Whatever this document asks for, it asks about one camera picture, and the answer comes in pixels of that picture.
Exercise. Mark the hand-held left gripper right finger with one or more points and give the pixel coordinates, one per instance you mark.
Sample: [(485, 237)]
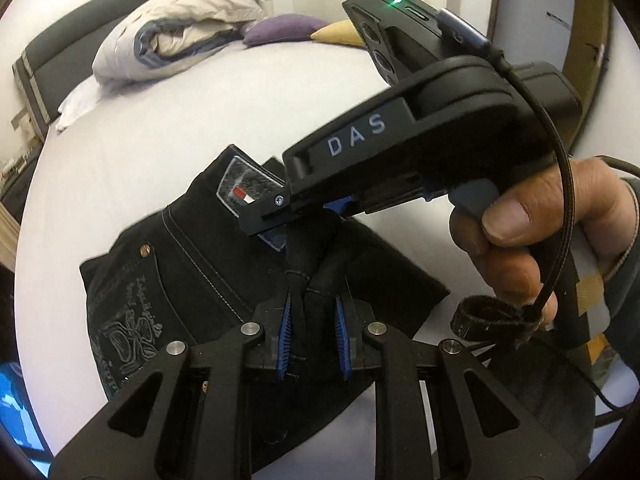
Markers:
[(342, 340)]

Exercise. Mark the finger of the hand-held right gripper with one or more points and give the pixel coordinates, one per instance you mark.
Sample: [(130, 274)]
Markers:
[(270, 210), (276, 241)]

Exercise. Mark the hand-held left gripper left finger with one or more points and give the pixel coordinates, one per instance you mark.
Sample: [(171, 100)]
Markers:
[(285, 345)]

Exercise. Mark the black denim pants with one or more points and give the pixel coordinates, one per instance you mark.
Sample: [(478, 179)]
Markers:
[(200, 270)]

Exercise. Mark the person's right forearm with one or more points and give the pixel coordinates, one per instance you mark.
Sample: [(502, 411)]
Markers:
[(625, 230)]

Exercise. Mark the person's right hand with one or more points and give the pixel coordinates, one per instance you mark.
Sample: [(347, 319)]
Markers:
[(520, 220)]

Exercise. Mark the bed with white sheet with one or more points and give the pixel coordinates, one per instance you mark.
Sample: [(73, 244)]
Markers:
[(200, 100)]

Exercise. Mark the yellow cushion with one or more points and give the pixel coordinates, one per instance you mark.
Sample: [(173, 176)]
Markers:
[(335, 34)]

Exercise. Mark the purple cushion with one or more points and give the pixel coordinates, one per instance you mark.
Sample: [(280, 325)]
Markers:
[(285, 27)]

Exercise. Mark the white pillow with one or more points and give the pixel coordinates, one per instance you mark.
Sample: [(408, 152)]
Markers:
[(80, 105)]

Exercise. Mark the folded white grey duvet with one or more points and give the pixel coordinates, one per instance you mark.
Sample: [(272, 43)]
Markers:
[(165, 15)]

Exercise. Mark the dark grey nightstand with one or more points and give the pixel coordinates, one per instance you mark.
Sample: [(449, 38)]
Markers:
[(17, 185)]

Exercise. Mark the beige curtain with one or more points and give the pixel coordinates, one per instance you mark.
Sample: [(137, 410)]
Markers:
[(7, 225)]

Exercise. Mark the blue printed blanket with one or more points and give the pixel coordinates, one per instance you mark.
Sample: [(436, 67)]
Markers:
[(20, 410)]

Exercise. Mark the wooden door frame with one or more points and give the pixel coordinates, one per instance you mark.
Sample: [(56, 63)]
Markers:
[(595, 35)]

